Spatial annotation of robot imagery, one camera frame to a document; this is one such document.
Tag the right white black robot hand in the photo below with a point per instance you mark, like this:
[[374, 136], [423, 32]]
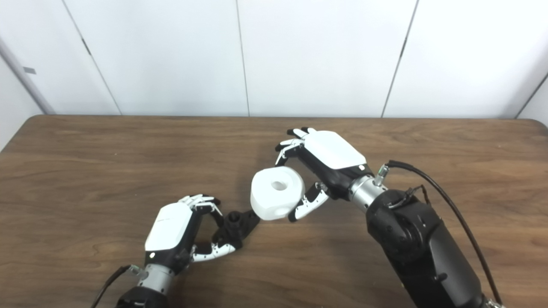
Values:
[[334, 149]]

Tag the round white piece with holes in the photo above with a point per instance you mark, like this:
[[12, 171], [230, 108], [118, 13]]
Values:
[[267, 201]]

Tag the black flanged holder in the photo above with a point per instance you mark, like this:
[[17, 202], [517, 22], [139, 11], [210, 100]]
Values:
[[237, 224]]

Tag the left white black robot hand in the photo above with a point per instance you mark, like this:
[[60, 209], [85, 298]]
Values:
[[169, 226]]

